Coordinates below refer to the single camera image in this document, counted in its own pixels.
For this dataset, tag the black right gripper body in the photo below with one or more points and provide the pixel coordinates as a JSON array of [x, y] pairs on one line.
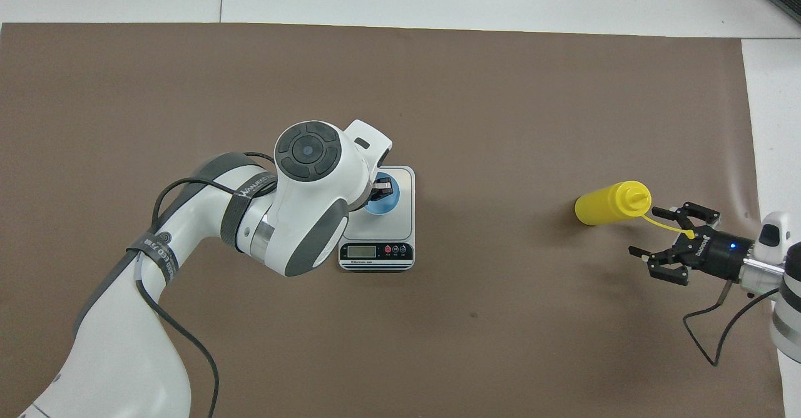
[[723, 254]]

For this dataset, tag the light blue plastic cup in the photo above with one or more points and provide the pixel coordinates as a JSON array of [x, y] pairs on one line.
[[378, 206]]

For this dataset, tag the yellow squeeze bottle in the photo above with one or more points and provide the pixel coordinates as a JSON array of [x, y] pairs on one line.
[[604, 205]]

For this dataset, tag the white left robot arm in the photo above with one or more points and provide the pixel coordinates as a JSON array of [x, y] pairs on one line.
[[313, 205]]

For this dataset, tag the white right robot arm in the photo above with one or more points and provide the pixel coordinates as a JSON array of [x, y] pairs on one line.
[[790, 305]]

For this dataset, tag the silver digital kitchen scale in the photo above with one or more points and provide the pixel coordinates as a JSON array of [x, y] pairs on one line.
[[400, 230]]

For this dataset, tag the brown table mat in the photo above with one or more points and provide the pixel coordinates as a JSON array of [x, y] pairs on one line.
[[500, 105]]

